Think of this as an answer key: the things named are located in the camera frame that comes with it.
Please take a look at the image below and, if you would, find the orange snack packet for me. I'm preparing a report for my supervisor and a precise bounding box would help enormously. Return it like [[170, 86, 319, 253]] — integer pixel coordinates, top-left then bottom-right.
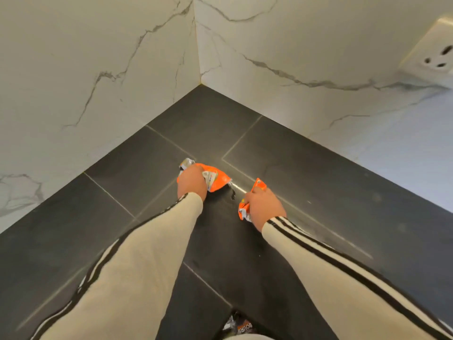
[[176, 158, 233, 193]]

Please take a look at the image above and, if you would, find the person's right forearm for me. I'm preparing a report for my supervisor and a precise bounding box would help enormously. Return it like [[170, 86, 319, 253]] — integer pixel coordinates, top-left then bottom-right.
[[261, 216, 453, 340]]

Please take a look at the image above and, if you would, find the torn orange packet piece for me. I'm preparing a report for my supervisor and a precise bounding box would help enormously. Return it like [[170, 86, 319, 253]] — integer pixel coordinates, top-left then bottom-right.
[[238, 178, 268, 223]]

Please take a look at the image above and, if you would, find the dark snack packet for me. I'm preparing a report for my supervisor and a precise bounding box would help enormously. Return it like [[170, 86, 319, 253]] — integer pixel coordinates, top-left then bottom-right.
[[222, 311, 263, 337]]

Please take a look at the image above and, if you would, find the white wall socket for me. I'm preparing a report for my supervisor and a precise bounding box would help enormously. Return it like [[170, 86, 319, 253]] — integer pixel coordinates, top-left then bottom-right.
[[398, 16, 453, 89]]

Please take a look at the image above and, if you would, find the person's left hand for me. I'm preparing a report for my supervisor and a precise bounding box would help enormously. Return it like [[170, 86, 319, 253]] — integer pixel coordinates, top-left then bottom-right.
[[177, 165, 208, 202]]

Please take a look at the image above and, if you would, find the person's left forearm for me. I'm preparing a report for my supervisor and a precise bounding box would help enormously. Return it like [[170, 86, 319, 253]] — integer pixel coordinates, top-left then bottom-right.
[[31, 192, 204, 340]]

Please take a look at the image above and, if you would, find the person's right hand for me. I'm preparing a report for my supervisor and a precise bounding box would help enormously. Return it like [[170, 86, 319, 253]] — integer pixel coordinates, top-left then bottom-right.
[[244, 187, 287, 233]]

